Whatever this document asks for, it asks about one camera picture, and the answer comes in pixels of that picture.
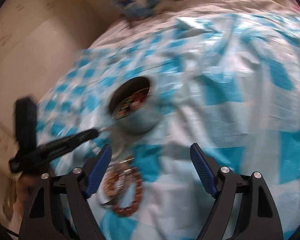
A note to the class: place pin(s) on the blue white checkered plastic sheet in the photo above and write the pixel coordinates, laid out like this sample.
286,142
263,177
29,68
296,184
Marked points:
230,83

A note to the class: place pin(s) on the left human hand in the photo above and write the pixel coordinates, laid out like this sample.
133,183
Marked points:
18,193

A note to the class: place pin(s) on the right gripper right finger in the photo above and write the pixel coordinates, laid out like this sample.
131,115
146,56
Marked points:
258,217

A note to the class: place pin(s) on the round silver metal tin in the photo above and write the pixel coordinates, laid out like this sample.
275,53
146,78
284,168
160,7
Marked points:
135,106

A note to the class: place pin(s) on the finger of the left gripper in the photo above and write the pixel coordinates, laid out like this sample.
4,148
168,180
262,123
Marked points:
55,149

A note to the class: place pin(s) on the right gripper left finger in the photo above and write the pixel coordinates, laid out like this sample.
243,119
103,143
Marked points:
44,218

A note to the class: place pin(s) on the amber bead jewelry pile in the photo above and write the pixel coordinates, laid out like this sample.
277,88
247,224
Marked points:
116,181

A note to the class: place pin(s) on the pink white bed sheet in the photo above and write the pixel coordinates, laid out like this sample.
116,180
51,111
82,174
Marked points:
167,11

